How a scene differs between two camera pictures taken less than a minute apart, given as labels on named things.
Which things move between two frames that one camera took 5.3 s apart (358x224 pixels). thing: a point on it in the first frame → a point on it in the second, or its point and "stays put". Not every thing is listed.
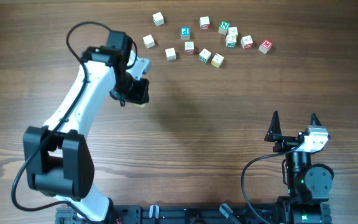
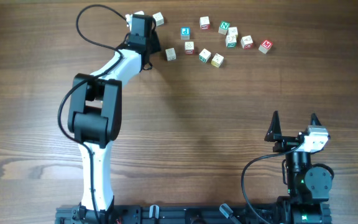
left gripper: (141, 97) → (156, 40)
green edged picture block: (204, 55) stays put
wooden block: (170, 53) stays put
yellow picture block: (217, 60) stays put
